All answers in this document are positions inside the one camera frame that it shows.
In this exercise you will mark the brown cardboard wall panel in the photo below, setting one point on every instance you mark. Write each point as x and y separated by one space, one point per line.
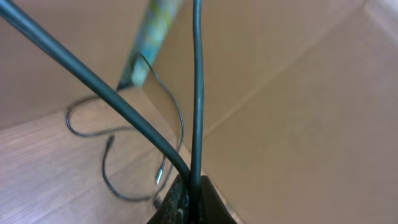
300 119

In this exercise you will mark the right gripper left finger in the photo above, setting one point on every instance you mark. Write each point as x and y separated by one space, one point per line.
174 207

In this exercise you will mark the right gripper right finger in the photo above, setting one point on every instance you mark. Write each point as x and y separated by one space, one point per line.
214 210

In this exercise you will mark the green blue patterned strip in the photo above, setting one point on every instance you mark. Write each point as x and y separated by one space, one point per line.
158 19

